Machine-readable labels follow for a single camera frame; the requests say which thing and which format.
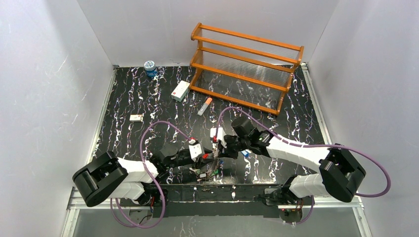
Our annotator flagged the metal key organizer ring red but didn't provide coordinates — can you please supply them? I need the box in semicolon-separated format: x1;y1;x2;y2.
189;148;221;182

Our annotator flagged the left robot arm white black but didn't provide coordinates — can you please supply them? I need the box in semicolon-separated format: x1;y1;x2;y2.
72;144;196;207

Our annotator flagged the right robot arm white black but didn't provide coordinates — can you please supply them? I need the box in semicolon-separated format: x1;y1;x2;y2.
211;117;366;203

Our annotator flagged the orange capped tube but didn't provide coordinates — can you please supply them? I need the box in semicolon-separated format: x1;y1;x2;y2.
197;97;212;116

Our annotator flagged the small white card box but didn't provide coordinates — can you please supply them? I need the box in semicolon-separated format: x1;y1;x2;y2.
129;115;143;122

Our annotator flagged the white red box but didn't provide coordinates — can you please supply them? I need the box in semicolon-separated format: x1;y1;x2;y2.
171;80;190;102

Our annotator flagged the orange wooden shelf rack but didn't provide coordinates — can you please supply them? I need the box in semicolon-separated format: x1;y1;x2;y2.
189;23;304;115

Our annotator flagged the blue jar with lid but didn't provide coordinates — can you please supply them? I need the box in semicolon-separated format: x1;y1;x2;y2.
144;60;157;78

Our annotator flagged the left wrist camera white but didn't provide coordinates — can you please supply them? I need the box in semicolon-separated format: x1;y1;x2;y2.
188;138;205;162

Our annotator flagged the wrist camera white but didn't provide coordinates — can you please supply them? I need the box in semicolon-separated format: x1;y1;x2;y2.
210;126;227;148
188;138;205;162

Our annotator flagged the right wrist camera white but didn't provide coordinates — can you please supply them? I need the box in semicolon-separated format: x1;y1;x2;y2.
210;126;227;148

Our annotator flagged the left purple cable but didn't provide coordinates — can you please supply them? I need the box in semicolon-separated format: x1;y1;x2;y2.
110;121;197;229

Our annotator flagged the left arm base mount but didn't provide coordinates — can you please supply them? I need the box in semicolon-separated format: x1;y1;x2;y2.
132;189;168;207

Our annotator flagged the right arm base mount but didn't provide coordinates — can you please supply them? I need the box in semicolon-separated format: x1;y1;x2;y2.
255;188;304;224

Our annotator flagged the aluminium rail frame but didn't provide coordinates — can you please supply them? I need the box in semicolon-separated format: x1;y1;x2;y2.
60;64;372;237

